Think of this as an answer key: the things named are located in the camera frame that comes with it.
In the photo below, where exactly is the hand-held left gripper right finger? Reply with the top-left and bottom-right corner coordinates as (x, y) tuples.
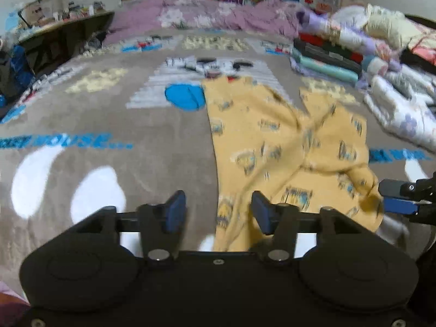
(250, 191), (363, 266)

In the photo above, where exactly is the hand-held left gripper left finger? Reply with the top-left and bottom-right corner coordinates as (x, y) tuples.
(73, 190), (187, 263)

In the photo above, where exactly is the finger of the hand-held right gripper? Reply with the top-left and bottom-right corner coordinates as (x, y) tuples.
(382, 198), (421, 215)
(378, 178), (427, 198)

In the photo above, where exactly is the yellow printed pajama garment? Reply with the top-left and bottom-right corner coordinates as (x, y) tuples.
(201, 75), (385, 253)

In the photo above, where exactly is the cartoon mouse printed blanket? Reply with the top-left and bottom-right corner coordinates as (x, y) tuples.
(0, 29), (436, 300)

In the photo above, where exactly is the red folded garment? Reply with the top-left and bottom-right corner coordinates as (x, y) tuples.
(299, 33), (364, 63)

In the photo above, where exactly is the pink cloth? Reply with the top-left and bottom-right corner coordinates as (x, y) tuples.
(409, 37), (436, 66)

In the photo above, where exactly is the lavender folded garment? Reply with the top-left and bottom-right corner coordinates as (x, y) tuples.
(289, 56), (309, 76)

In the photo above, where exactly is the dark striped folded garment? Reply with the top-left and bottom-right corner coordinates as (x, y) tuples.
(293, 37), (364, 73)

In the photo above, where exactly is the purple white patchwork quilt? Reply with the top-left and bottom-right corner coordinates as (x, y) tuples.
(296, 7), (402, 75)

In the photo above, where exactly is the cream fuzzy blanket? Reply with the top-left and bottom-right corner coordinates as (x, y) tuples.
(366, 4), (423, 49)

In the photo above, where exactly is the purple floral quilt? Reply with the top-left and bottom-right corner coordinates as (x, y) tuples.
(102, 0), (304, 46)

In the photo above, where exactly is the black desk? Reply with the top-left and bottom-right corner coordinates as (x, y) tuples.
(17, 10), (114, 75)

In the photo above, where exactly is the row of small desk bottles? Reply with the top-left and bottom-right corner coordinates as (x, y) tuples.
(53, 2), (104, 21)

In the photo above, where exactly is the open cardboard box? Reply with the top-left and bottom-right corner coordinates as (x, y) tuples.
(18, 0), (52, 28)

